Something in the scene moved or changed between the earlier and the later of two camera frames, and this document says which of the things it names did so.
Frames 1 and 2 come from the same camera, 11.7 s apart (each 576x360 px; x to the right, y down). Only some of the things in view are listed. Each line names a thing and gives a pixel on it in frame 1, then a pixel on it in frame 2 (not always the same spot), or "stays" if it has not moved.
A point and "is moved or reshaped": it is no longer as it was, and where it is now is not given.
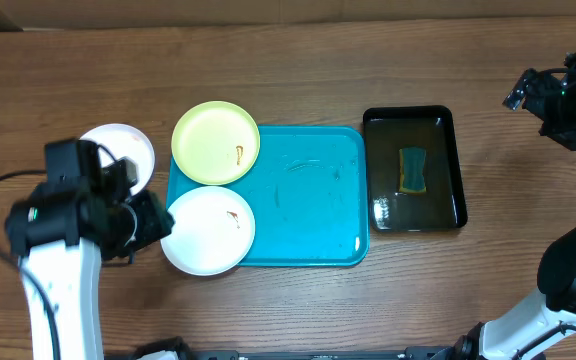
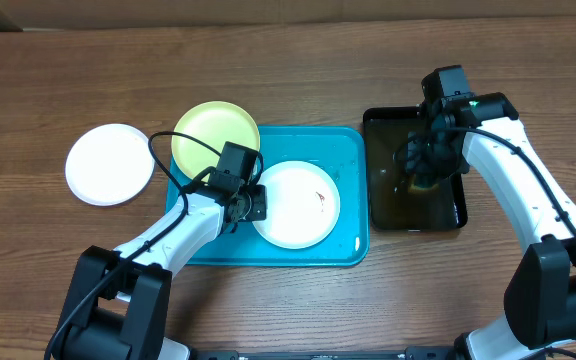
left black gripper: (161, 224) to (259, 193)
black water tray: (388, 129) stays
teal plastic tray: (309, 194) stays
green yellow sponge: (412, 169) is moved or reshaped
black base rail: (469, 350) stays
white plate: (213, 230) to (302, 205)
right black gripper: (533, 93) to (429, 163)
